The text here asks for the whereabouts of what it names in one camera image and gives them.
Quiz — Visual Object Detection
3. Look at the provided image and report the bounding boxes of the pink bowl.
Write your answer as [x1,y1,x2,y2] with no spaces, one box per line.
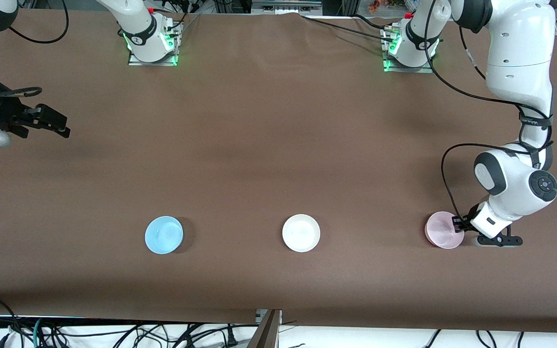
[425,212,465,249]

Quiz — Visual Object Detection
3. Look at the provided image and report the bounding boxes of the blue bowl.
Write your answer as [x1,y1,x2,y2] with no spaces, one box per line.
[145,216,184,255]

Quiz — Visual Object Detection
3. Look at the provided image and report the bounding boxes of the white bowl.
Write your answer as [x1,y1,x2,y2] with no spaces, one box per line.
[282,214,321,253]

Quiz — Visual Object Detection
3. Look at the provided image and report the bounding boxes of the brown table cover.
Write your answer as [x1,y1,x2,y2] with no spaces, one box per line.
[0,9,557,334]

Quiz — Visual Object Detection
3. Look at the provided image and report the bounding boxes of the brown angled beam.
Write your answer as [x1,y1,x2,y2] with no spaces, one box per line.
[247,309,282,348]

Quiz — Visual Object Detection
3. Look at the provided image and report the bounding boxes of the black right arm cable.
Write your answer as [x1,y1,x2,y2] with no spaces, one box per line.
[0,0,70,98]

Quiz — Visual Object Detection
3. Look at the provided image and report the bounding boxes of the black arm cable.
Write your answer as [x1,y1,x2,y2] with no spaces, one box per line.
[0,0,70,98]
[424,0,556,228]

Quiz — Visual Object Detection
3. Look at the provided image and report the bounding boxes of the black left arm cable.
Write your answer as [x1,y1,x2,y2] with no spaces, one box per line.
[424,0,556,228]

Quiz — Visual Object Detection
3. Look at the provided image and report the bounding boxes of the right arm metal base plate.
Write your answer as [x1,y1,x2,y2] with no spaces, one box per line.
[128,19,180,67]

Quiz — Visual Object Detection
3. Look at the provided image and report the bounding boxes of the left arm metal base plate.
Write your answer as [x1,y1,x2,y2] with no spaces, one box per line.
[382,27,436,74]

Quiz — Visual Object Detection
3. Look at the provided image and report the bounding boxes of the teal floor cable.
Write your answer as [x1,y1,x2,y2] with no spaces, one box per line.
[32,317,45,348]

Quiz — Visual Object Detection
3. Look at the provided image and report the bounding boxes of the black cable on table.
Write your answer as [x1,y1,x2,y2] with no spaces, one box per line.
[300,14,391,41]

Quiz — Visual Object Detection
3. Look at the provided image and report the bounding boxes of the grey metal rail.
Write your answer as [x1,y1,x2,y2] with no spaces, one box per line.
[252,0,322,15]

